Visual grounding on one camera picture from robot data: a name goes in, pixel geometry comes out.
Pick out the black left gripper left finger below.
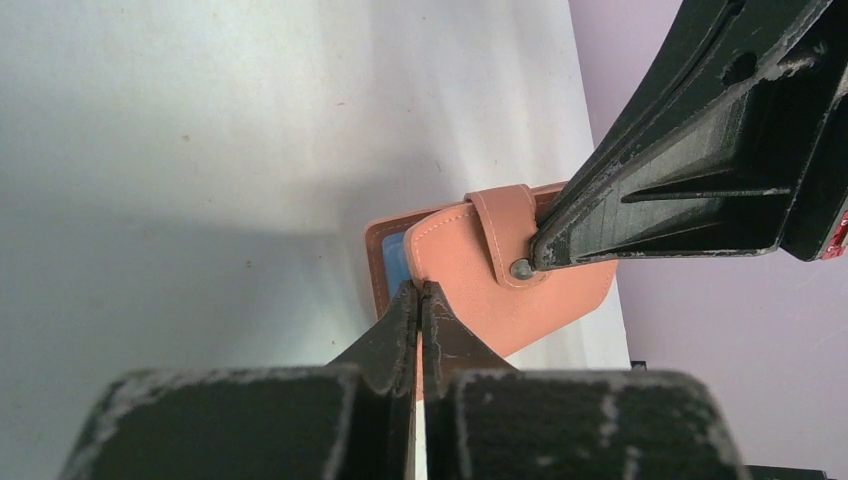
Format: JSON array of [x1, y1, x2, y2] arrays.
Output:
[[60, 282, 419, 479]]

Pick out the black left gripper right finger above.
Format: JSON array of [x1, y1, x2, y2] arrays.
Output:
[[421, 282, 749, 479]]

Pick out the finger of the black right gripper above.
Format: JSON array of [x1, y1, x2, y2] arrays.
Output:
[[530, 0, 847, 271]]

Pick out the pink leather card holder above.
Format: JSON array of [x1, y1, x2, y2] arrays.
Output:
[[364, 184, 630, 368]]

